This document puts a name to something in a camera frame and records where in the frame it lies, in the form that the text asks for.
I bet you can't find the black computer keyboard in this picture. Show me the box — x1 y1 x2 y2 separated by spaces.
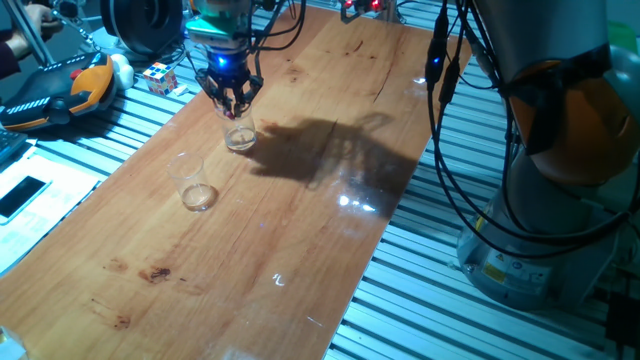
0 128 30 166

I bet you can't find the wooden board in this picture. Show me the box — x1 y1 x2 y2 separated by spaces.
0 2 474 360

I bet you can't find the colourful puzzle cube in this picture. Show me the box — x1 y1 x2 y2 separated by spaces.
142 61 179 97

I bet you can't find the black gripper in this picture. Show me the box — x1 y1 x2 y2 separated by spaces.
194 47 265 119

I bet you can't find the black cable with lit plug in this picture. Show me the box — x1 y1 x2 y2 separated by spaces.
423 0 640 259

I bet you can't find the clear glass beaker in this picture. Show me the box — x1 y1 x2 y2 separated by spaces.
166 152 220 214
214 99 259 154

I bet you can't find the green wrist adapter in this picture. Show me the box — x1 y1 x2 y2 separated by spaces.
184 0 251 51

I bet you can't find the orange black teach pendant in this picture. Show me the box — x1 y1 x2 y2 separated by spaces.
0 51 119 133

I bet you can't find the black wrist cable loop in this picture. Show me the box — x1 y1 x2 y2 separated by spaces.
247 0 308 54

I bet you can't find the dark sleeved forearm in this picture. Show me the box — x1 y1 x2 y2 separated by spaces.
0 42 21 81

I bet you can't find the white printed paper sheet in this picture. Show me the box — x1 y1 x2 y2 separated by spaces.
0 154 104 276

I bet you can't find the glass dropper with red bulb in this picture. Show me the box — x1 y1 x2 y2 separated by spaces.
225 110 245 147

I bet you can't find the person hand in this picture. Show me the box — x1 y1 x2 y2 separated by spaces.
4 2 65 59

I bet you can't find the upright stand pole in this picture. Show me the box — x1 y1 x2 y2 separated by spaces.
377 0 407 25

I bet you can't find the black round spool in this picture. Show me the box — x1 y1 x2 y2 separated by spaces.
99 0 184 56

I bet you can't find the thin metal tripod leg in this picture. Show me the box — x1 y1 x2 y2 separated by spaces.
49 0 101 51

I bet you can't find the thick metal tripod leg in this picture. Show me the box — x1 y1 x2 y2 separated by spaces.
2 0 56 67

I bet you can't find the white smartphone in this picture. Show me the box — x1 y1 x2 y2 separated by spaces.
0 174 53 226

